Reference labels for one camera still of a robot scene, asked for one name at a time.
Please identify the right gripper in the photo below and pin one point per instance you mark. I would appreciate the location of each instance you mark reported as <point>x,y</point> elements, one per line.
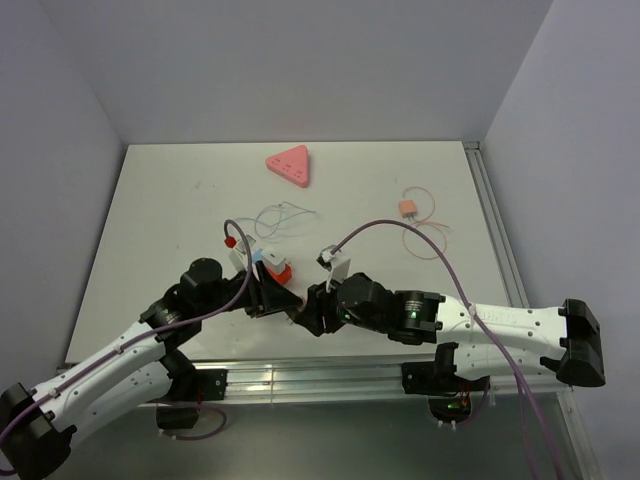
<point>319,304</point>

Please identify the aluminium right rail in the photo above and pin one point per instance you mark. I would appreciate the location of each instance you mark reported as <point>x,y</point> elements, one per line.
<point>576,437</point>

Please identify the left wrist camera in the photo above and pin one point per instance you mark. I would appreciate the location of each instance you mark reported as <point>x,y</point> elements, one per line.
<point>239,254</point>

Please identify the pink triangular power strip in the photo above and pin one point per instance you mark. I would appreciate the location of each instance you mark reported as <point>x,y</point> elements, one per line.
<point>293,165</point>

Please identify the aluminium front rail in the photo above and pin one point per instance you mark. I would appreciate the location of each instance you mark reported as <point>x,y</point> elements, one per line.
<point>300,380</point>

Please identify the orange pink charger plug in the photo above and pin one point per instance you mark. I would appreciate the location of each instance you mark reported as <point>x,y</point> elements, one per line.
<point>407,209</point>

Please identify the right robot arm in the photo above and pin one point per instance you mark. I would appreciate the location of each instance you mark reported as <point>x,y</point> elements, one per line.
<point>473,343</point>

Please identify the red cube socket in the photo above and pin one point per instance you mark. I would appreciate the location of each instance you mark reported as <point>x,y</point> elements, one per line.
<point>283,277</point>

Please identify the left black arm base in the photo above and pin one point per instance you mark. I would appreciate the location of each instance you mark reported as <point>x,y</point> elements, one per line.
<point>200,395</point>

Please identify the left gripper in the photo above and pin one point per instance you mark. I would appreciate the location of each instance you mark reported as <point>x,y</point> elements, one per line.
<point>272,297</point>

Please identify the white charger plug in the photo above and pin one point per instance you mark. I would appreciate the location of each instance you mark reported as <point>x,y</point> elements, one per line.
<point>274,261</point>

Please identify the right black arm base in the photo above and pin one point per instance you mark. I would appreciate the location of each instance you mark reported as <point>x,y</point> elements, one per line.
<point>448,395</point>

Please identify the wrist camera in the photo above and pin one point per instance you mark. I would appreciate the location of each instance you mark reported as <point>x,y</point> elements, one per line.
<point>239,254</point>
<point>336,263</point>

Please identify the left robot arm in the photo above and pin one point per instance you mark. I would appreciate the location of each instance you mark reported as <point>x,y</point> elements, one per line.
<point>39,424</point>

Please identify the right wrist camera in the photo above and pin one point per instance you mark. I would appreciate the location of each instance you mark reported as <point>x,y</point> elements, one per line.
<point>336,263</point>

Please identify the aluminium rail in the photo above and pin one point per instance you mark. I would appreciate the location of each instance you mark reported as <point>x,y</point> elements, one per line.
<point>300,380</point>
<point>576,437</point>

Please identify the brown pink charger plug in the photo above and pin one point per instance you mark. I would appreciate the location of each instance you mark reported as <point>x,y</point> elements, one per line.
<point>293,312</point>

